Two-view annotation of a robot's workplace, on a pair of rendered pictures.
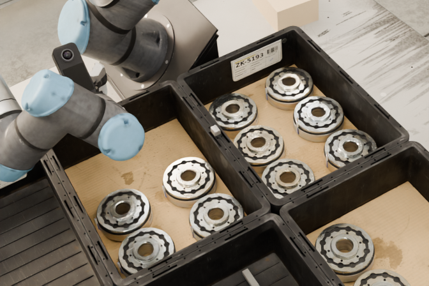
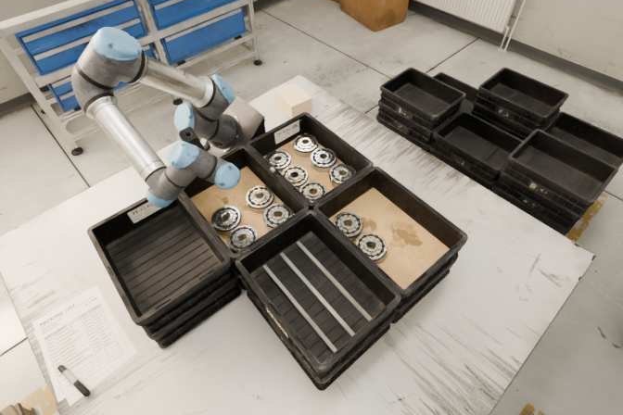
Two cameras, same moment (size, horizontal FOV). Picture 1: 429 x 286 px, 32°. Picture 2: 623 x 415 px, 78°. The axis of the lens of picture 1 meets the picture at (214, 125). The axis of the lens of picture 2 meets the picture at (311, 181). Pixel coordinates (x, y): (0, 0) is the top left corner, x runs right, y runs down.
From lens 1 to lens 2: 13 cm
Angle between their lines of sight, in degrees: 11
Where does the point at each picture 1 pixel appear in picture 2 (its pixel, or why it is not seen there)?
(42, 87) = (182, 151)
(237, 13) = (268, 108)
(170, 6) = (235, 106)
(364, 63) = (338, 131)
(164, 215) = (248, 218)
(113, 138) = (223, 176)
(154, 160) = (238, 189)
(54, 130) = (189, 175)
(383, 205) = (362, 200)
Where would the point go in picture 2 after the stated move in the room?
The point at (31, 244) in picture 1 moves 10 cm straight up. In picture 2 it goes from (175, 243) to (166, 225)
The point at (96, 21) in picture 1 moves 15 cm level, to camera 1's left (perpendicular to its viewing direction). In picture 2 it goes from (197, 116) to (156, 124)
